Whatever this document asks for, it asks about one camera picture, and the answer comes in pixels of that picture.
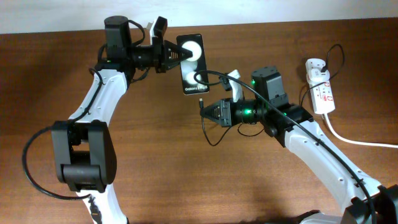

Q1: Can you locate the white USB charger adapter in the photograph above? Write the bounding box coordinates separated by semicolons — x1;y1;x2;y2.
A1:
307;68;330;85

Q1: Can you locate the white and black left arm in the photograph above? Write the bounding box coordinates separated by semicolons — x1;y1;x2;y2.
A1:
51;16;192;223

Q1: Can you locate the black Galaxy smartphone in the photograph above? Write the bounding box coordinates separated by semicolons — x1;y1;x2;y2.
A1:
176;34;210;95

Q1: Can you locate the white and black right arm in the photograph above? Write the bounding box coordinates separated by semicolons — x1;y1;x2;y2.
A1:
200;67;397;223

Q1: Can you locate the black USB charging cable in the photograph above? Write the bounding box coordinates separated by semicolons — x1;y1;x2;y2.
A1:
198;42;346;147

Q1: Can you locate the white power strip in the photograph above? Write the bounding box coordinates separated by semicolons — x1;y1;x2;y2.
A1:
305;58;335;114

